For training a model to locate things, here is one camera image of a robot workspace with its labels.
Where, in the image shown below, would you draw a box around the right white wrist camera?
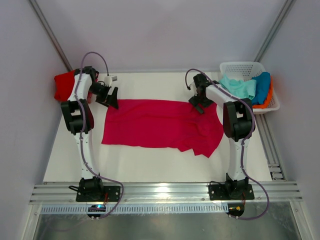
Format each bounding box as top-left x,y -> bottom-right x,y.
187,81 -> 197,92

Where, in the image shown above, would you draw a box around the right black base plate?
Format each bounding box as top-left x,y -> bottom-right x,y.
208,181 -> 255,201

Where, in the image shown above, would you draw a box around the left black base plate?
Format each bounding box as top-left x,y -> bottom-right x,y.
75,185 -> 122,203

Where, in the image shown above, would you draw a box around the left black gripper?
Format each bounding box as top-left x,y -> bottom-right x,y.
88,82 -> 119,109

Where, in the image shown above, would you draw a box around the magenta t shirt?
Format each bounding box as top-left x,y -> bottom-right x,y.
101,99 -> 224,158

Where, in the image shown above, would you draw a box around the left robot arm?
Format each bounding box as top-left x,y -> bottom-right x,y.
60,66 -> 121,203

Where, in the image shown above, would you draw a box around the slotted grey cable duct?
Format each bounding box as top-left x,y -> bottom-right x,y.
40,202 -> 228,215

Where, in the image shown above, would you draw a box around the corner frame post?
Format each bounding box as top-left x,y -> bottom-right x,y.
27,0 -> 72,71
254,0 -> 296,62

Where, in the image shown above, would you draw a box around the left controller board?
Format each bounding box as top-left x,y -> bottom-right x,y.
86,204 -> 106,219

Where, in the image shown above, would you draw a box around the right corner frame post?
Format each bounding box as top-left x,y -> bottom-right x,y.
254,0 -> 296,62

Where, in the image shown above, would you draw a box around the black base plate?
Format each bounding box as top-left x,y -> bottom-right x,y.
208,181 -> 255,201
75,185 -> 122,203

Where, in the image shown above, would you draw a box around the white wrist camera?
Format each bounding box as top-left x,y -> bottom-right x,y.
187,81 -> 197,92
103,75 -> 118,87

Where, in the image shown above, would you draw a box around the right controller board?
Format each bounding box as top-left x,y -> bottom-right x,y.
227,203 -> 245,218

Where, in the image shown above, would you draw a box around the controller board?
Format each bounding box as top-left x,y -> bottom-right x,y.
86,204 -> 106,219
227,203 -> 245,218

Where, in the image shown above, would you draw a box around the orange t shirt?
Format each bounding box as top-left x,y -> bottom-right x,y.
252,72 -> 274,109

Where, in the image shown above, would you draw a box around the red folded t shirt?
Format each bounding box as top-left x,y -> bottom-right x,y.
54,70 -> 75,102

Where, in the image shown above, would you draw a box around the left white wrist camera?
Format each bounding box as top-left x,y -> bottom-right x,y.
103,75 -> 118,87

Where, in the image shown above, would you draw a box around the mint green t shirt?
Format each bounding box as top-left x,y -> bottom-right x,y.
219,74 -> 256,100

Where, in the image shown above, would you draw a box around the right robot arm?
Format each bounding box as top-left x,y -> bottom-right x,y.
187,73 -> 255,200

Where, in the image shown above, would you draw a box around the blue t shirt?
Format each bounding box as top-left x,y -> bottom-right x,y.
251,71 -> 271,105

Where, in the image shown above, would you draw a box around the aluminium mounting rail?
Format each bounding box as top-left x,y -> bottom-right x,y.
29,181 -> 303,205

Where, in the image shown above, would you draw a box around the left corner frame post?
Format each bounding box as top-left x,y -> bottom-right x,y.
27,0 -> 72,71

